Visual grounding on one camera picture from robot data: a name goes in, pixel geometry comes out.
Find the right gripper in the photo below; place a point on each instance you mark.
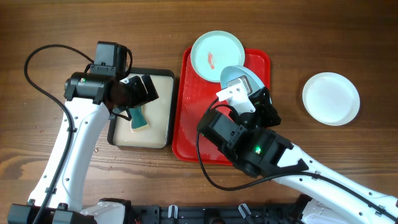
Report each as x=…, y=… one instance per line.
x=260, y=100

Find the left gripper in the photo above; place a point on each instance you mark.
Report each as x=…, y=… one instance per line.
x=142, y=96

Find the green and yellow sponge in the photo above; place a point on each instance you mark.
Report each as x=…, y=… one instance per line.
x=138, y=120

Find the light blue plate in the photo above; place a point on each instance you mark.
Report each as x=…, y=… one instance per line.
x=231, y=74
x=214, y=51

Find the white plate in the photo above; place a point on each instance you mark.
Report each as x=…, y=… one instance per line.
x=331, y=99

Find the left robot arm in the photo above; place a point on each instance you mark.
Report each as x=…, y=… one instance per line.
x=102, y=92

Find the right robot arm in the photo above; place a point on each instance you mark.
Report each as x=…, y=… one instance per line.
x=233, y=123

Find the black tray with soapy water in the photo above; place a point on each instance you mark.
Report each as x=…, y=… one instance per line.
x=158, y=113

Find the red plastic tray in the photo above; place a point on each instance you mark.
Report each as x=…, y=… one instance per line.
x=195, y=95

